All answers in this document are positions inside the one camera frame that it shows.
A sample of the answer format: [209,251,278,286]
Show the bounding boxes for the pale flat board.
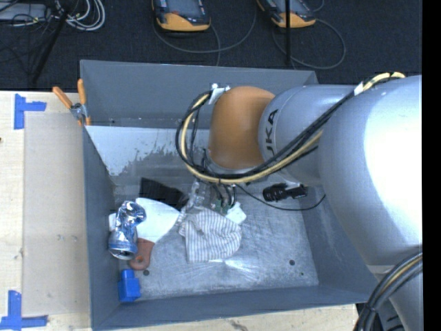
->
[21,110,92,317]

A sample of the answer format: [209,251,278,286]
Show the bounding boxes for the black flat thing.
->
[139,177,189,210]

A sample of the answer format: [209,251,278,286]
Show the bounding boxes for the red-brown handle with ring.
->
[128,237,156,272]

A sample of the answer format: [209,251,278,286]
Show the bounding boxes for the grey metal bin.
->
[79,59,380,330]

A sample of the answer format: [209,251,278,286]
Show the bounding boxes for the striped white cloth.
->
[177,201,247,264]

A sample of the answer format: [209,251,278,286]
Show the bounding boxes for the blue plastic block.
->
[117,268,143,303]

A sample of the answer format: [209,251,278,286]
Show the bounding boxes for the crushed silver and blue can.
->
[107,200,147,260]

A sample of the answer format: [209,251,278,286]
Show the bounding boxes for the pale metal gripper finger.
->
[190,181,205,202]
[185,199,206,220]

